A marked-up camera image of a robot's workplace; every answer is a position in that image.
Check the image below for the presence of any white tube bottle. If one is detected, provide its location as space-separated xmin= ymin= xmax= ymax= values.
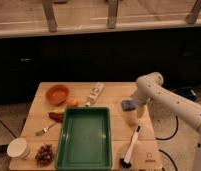
xmin=85 ymin=82 xmax=104 ymax=107

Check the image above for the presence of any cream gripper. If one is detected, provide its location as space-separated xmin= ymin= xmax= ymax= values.
xmin=124 ymin=107 xmax=144 ymax=126

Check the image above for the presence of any orange fruit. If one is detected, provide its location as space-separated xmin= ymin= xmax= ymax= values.
xmin=67 ymin=98 xmax=78 ymax=107

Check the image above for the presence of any red sausage toy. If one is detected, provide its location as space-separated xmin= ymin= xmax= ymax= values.
xmin=49 ymin=112 xmax=63 ymax=123

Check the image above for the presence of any black cable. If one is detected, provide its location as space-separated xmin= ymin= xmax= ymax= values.
xmin=155 ymin=114 xmax=180 ymax=171

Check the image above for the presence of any bunch of grapes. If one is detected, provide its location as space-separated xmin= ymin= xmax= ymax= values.
xmin=35 ymin=144 xmax=54 ymax=166

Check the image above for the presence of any wooden table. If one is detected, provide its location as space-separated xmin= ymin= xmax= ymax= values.
xmin=9 ymin=82 xmax=162 ymax=171

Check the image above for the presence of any blue sponge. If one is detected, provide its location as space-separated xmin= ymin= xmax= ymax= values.
xmin=121 ymin=100 xmax=136 ymax=111

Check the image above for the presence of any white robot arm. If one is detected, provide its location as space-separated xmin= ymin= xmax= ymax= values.
xmin=131 ymin=72 xmax=201 ymax=171

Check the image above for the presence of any metal fork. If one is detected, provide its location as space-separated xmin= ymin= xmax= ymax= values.
xmin=35 ymin=122 xmax=57 ymax=136

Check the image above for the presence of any green plastic tray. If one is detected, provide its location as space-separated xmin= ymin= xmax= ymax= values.
xmin=55 ymin=107 xmax=112 ymax=171

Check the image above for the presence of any orange bowl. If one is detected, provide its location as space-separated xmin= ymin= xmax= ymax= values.
xmin=45 ymin=84 xmax=69 ymax=105

